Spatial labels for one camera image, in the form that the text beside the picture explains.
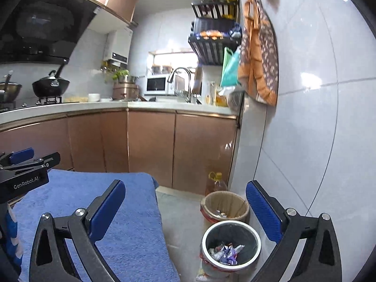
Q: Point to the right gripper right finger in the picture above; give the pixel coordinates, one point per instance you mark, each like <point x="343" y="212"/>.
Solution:
<point x="285" y="230"/>

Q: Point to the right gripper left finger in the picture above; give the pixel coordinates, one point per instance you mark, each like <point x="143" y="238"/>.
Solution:
<point x="85" y="227"/>

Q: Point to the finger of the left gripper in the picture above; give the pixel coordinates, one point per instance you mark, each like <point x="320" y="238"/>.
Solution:
<point x="13" y="158"/>
<point x="49" y="161"/>

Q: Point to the small purple wrapper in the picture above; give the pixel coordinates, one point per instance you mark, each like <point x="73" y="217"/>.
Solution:
<point x="234" y="254"/>

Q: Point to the red snack wrapper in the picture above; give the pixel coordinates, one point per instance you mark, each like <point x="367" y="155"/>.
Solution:
<point x="221" y="253"/>

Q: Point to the white kitchen countertop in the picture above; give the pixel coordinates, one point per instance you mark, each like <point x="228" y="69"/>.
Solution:
<point x="55" y="109"/>

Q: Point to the white round trash bin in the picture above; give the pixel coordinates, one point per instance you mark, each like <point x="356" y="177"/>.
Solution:
<point x="231" y="232"/>

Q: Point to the chrome kitchen faucet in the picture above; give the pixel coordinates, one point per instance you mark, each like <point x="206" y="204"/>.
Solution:
<point x="179" y="86"/>

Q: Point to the blue towel mat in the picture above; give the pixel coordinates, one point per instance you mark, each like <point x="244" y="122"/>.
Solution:
<point x="130" y="238"/>

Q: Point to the brown bucket with liner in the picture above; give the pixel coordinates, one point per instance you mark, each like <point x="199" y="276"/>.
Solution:
<point x="224" y="205"/>

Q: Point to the black frying pan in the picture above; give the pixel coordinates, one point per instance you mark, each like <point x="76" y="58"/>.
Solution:
<point x="51" y="86"/>

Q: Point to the yellow cooking oil bottle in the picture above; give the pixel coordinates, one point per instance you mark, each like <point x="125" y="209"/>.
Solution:
<point x="215" y="183"/>

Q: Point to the copper rice cooker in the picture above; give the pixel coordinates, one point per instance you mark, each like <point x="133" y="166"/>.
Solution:
<point x="125" y="91"/>

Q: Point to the green potted plant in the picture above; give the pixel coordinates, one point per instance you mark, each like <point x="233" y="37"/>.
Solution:
<point x="120" y="76"/>

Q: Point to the white water heater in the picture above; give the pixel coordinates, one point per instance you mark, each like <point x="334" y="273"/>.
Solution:
<point x="118" y="45"/>

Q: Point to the black range hood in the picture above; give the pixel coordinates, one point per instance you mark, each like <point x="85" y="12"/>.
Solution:
<point x="44" y="31"/>

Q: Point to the white microwave oven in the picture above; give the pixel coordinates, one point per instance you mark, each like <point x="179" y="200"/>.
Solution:
<point x="158" y="85"/>

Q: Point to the orange brown hanging apron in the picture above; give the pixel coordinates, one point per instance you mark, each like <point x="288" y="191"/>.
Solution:
<point x="258" y="68"/>

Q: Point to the teal hanging bag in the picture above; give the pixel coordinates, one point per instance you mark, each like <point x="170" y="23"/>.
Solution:
<point x="230" y="66"/>

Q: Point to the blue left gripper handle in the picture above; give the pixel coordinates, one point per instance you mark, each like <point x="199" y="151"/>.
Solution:
<point x="10" y="241"/>

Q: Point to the steel pot with handle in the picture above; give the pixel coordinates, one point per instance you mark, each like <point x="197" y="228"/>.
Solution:
<point x="9" y="90"/>

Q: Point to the black wall dish rack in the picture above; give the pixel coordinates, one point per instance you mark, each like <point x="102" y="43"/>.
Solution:
<point x="214" y="29"/>

